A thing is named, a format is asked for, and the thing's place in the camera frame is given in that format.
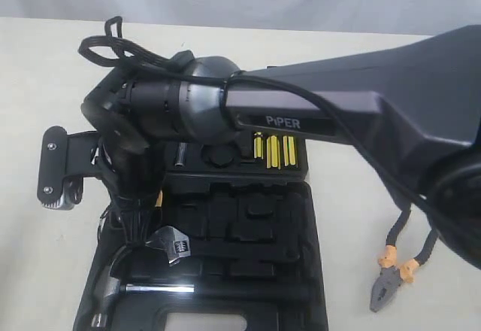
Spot steel claw hammer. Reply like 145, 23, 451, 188
89, 245, 195, 330

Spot silver adjustable wrench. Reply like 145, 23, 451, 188
145, 226, 191, 266

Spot yellow tape measure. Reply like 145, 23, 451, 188
156, 190, 163, 208

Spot black plastic tool case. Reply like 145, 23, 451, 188
74, 133, 328, 330

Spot black cable bundle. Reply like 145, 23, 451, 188
77, 15, 481, 251

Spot short yellow black screwdriver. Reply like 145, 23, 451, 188
253, 132, 264, 159

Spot orange black combination pliers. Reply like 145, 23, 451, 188
369, 203, 438, 312

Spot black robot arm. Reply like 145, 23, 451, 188
78, 17, 480, 267

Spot middle yellow black screwdriver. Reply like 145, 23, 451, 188
266, 135, 280, 169

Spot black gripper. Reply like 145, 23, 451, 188
82, 71, 180, 196

